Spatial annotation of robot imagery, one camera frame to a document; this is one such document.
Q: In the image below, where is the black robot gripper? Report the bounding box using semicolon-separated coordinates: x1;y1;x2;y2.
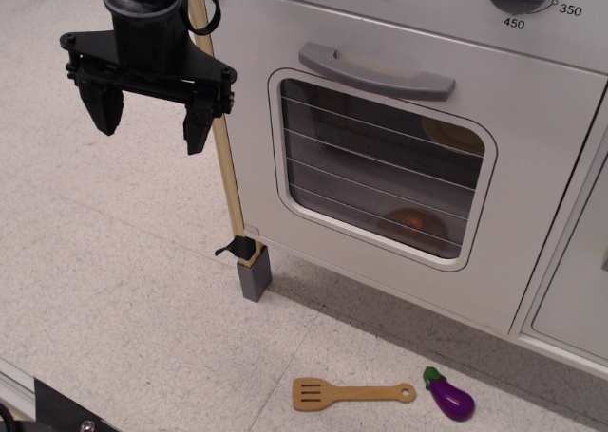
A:
60;14;237;155

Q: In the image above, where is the grey oven door handle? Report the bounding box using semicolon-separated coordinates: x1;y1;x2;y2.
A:
298;43;456;102

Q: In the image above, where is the white toy oven door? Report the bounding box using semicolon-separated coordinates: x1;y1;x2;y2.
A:
214;0;607;333

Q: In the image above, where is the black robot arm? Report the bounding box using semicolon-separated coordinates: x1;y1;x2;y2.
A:
60;0;237;155

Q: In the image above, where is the grey leg foot cap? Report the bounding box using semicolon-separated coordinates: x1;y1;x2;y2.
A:
237;248;272;303

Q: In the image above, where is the white toy kitchen cabinet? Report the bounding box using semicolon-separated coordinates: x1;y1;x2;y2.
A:
219;0;607;377

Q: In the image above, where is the yellow toy plate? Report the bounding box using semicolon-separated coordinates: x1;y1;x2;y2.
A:
421;117;485;157

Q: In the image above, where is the wooden toy spatula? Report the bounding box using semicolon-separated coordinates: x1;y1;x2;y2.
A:
293;378;417;412

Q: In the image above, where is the purple toy eggplant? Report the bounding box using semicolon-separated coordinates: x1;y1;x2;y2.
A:
423;366;476;423

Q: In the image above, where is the white right cabinet door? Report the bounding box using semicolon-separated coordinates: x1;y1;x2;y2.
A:
521;151;608;363

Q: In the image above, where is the wooden kitchen leg post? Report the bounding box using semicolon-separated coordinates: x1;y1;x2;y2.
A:
187;0;260;267

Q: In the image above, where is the black cable loop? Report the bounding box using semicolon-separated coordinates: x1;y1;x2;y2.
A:
178;0;222;37

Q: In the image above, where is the black tape strap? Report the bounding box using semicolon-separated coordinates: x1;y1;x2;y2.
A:
214;235;255;260

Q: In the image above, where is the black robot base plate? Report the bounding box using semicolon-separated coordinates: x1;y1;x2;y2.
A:
1;378;119;432

